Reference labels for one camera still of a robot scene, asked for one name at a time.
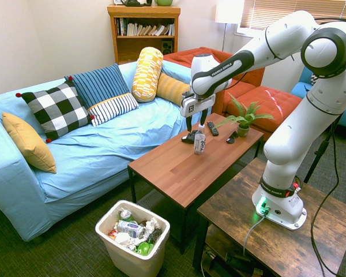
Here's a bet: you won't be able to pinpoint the row of books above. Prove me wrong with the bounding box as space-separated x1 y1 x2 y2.
115 17 175 37

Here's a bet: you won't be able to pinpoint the mustard striped bolster pillow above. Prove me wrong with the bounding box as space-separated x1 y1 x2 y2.
156 72 191 107

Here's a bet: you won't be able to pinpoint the crushed white blue can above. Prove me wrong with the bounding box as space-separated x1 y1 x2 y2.
116 219 146 239

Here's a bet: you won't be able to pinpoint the wooden window blinds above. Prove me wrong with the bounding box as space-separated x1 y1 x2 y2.
239 0 346 31

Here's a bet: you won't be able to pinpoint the black object on bookshelf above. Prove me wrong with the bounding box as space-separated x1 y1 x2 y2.
123 0 153 8

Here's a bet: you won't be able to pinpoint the white shade floor lamp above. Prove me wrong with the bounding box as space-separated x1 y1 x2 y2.
215 0 246 53

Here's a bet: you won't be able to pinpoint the black remote control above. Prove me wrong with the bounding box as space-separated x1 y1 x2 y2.
206 121 220 137

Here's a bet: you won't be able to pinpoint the white navy striped pillow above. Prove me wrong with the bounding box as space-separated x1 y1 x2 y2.
87 92 140 128

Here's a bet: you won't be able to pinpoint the small potted fern plant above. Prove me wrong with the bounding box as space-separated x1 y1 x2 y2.
213 92 275 139

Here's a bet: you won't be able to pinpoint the mustard yellow square pillow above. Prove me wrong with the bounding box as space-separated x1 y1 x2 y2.
2 111 58 174

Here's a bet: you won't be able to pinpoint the blue striped pillow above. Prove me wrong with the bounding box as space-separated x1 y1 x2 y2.
64 63 131 110

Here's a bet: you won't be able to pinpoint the orange ottoman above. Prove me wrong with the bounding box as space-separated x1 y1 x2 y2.
224 85 303 142

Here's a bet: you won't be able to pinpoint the orange armchair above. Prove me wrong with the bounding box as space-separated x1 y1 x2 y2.
163 47 265 117

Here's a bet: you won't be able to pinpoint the light blue sofa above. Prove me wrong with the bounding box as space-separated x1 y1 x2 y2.
0 60 193 242

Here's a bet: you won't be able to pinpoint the white plastic trash bin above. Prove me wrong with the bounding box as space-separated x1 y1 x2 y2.
95 200 171 277

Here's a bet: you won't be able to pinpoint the black tripod stand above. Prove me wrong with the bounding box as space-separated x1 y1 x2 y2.
303 114 344 184

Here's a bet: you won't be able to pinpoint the black floor vent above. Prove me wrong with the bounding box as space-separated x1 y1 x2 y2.
136 189 167 213

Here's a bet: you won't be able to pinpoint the black white checkered pillow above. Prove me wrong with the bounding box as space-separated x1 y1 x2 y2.
15 81 96 144

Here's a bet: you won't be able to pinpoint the small black speaker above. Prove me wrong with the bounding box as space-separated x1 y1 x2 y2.
161 40 174 55

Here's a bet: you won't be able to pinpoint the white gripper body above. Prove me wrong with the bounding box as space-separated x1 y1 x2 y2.
180 92 216 118

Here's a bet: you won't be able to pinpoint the green drink can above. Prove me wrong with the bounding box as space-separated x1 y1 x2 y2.
119 209 133 223

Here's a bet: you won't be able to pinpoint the crumpled white paper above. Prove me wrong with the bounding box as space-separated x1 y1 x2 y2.
145 217 163 240

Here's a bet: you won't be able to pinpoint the black game controller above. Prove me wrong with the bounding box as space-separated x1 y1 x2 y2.
180 129 199 144

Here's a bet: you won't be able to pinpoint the rustic dark wooden table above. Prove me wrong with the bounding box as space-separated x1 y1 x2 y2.
192 157 346 277

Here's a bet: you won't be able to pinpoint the grey cable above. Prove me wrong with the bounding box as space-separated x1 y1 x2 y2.
242 212 268 257

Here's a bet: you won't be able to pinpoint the black cable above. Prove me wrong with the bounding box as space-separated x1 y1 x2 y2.
309 115 341 277

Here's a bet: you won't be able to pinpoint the reddish wooden coffee table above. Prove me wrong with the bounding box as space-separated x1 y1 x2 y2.
127 112 265 254

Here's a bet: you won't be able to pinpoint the yellow white patterned bolster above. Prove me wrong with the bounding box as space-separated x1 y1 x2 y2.
131 46 164 103

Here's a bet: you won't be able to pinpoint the clear plastic water bottle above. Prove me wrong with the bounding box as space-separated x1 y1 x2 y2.
193 124 206 156

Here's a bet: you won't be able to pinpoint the wooden bookshelf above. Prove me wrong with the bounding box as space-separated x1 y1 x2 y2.
107 5 182 65

